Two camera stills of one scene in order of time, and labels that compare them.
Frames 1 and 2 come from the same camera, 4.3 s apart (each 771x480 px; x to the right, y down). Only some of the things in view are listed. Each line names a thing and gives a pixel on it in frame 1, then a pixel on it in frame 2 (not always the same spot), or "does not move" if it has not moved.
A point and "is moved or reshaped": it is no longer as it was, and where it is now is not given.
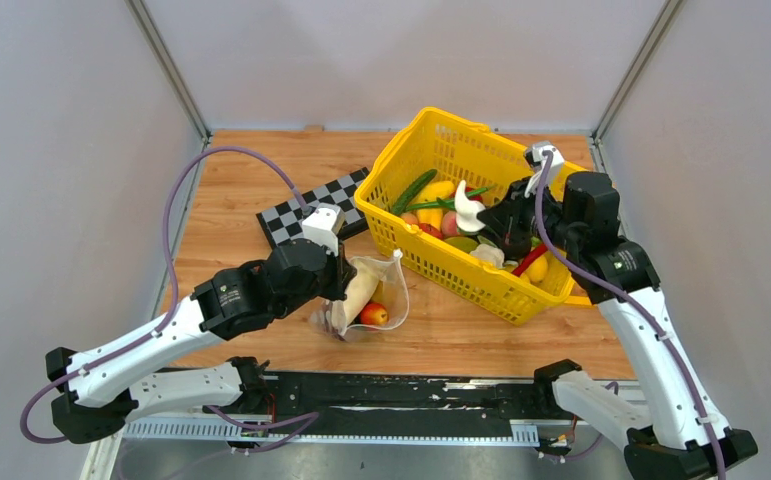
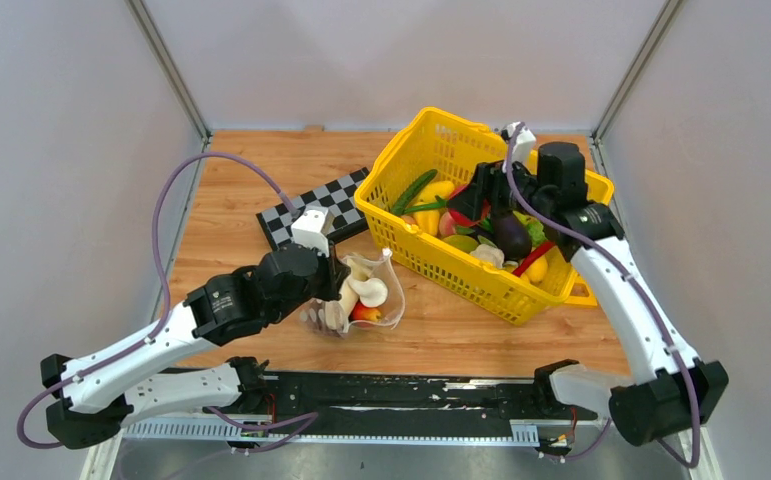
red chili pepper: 537,251 does not move
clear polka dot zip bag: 377,298 does not move
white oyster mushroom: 467,210 is moved or reshaped
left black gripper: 344,270 does not move
